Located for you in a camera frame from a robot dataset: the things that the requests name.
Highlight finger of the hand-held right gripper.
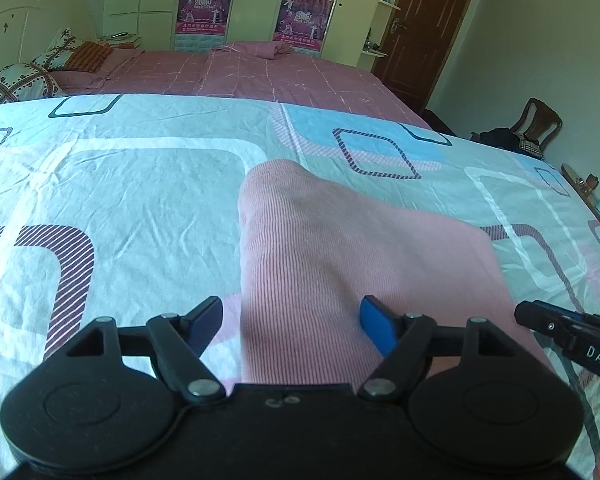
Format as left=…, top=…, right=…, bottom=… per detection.
left=514, top=300, right=597, bottom=350

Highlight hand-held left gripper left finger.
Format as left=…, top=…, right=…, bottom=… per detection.
left=65, top=296, right=227, bottom=406

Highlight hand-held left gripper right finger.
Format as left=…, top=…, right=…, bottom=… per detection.
left=357, top=296, right=520, bottom=404

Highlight pink sweater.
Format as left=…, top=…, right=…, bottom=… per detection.
left=237, top=159, right=557, bottom=396

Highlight dark clothes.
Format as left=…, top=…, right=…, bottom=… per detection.
left=471, top=127, right=547, bottom=159

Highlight wooden side table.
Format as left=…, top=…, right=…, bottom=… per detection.
left=561, top=162, right=600, bottom=248

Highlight patterned light bed sheet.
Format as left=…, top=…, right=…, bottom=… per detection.
left=0, top=92, right=600, bottom=480

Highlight brown wooden chair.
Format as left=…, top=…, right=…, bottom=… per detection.
left=509, top=97, right=564, bottom=157

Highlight pink checked bed sheet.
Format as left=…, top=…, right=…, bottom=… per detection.
left=50, top=40, right=447, bottom=135

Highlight folded pink cloth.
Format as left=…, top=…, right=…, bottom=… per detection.
left=211, top=41, right=297, bottom=62

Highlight orange striped pillow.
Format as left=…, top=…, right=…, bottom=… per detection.
left=64, top=40, right=114, bottom=74

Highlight stack of books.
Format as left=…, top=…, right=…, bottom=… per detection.
left=97, top=31, right=144, bottom=52

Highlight brown wooden door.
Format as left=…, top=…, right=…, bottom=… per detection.
left=370, top=0, right=482, bottom=117

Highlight cream corner shelf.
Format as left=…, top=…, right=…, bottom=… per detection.
left=359, top=0, right=404, bottom=59

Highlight large patterned white pillow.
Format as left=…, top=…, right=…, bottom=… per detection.
left=0, top=62, right=67, bottom=107

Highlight small patterned white pillow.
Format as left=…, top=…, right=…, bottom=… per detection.
left=32, top=27, right=89, bottom=72

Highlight cream wardrobe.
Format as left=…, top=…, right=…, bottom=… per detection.
left=102, top=0, right=397, bottom=68

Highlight white bed headboard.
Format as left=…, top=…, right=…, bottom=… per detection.
left=0, top=0, right=99, bottom=75

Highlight wall poster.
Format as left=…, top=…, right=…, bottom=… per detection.
left=272, top=0, right=337, bottom=58
left=174, top=0, right=235, bottom=52

